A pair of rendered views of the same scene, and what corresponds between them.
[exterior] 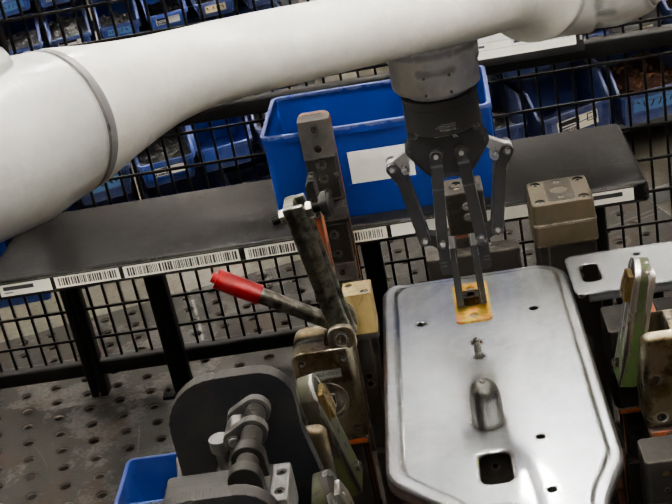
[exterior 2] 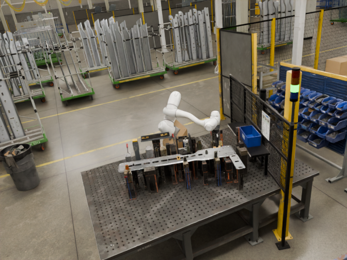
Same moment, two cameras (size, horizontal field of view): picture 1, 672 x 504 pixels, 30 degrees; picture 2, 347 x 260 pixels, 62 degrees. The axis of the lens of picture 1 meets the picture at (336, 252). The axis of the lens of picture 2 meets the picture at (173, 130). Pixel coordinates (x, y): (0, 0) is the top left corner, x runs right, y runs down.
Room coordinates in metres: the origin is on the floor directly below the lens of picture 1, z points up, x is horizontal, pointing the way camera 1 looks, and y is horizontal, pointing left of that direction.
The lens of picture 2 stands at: (0.18, -2.92, 2.77)
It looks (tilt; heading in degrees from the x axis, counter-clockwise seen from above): 26 degrees down; 80
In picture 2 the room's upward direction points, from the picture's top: 7 degrees counter-clockwise
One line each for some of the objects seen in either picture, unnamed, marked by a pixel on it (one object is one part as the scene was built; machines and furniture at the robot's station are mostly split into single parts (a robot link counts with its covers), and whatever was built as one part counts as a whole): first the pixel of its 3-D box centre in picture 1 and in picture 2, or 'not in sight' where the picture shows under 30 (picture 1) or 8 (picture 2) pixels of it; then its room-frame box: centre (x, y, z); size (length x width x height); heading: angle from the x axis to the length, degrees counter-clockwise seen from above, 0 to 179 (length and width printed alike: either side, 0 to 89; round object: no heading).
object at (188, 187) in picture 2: not in sight; (187, 174); (0.75, -0.26, 0.87); 0.12 x 0.09 x 0.35; 84
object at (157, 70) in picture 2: not in sight; (134, 56); (0.97, 7.20, 0.88); 1.91 x 1.00 x 1.76; 6
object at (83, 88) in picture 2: not in sight; (69, 69); (-1.18, 6.74, 0.88); 1.91 x 1.00 x 1.76; 100
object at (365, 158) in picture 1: (383, 144); (250, 135); (1.61, -0.09, 1.10); 0.30 x 0.17 x 0.13; 82
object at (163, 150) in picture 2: not in sight; (164, 161); (0.57, 0.09, 0.89); 0.13 x 0.11 x 0.38; 84
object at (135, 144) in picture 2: not in sight; (138, 156); (0.26, 0.31, 0.92); 0.08 x 0.08 x 0.44; 84
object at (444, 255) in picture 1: (435, 252); not in sight; (1.18, -0.10, 1.13); 0.03 x 0.01 x 0.05; 84
